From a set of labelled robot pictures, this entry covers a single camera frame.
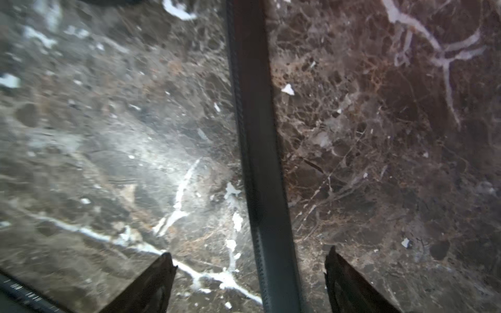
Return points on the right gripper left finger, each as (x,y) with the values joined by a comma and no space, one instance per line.
(149,292)

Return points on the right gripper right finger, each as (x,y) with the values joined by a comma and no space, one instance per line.
(349,291)

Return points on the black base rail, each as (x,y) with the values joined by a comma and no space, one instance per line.
(19,297)

